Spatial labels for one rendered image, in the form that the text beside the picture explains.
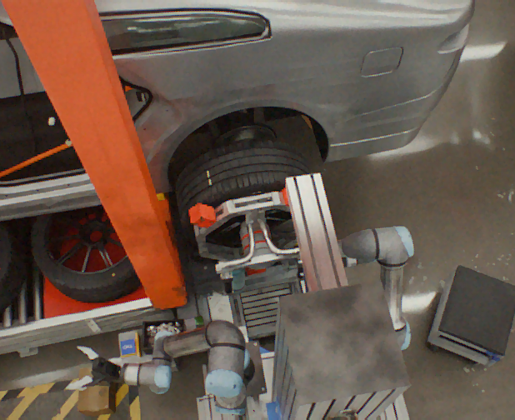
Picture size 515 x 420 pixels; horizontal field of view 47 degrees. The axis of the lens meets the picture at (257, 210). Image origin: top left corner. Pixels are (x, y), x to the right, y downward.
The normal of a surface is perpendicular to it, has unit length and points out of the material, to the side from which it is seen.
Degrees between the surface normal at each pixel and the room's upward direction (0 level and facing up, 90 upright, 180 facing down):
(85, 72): 90
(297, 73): 90
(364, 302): 0
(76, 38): 90
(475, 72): 0
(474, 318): 0
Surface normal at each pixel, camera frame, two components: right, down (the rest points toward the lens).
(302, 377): 0.00, -0.47
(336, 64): 0.21, 0.86
